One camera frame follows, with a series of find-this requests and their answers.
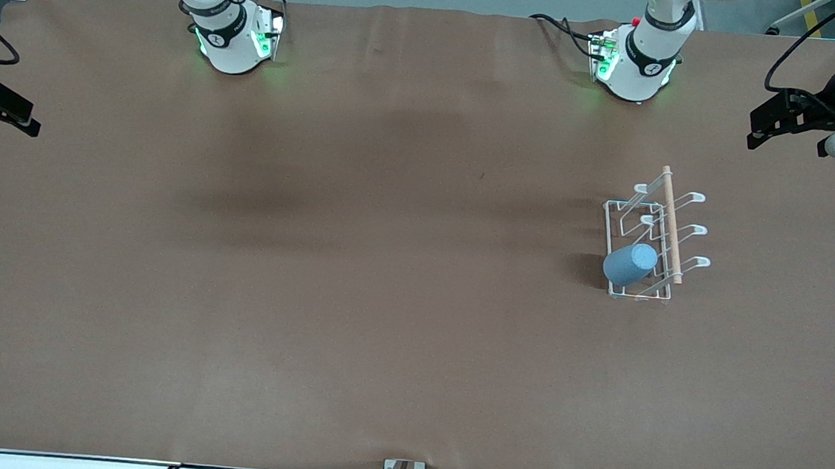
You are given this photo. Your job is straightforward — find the blue plastic cup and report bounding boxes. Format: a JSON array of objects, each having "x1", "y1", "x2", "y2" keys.
[{"x1": 600, "y1": 239, "x2": 661, "y2": 291}]

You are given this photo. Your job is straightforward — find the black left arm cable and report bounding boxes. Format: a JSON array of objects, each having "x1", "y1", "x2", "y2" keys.
[{"x1": 764, "y1": 0, "x2": 835, "y2": 97}]

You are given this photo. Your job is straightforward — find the left arm base connector plate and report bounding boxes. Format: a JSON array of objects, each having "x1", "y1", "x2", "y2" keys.
[{"x1": 585, "y1": 26, "x2": 622, "y2": 85}]

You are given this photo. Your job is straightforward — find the thin white pole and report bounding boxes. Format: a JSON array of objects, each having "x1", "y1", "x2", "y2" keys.
[{"x1": 767, "y1": 0, "x2": 835, "y2": 39}]

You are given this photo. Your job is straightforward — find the yellow floor tape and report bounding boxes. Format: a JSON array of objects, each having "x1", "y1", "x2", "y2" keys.
[{"x1": 796, "y1": 0, "x2": 825, "y2": 39}]

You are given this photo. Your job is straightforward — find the black left base cable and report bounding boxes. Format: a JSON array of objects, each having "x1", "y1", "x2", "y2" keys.
[{"x1": 527, "y1": 12, "x2": 600, "y2": 60}]

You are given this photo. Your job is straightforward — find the white wire cup holder rack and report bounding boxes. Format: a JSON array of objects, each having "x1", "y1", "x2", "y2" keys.
[{"x1": 596, "y1": 161, "x2": 719, "y2": 308}]

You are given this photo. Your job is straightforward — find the right arm base connector plate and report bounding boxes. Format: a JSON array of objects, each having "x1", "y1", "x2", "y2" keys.
[{"x1": 249, "y1": 7, "x2": 288, "y2": 62}]

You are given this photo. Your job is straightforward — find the brown table cover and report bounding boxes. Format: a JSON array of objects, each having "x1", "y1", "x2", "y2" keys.
[{"x1": 0, "y1": 0, "x2": 835, "y2": 469}]

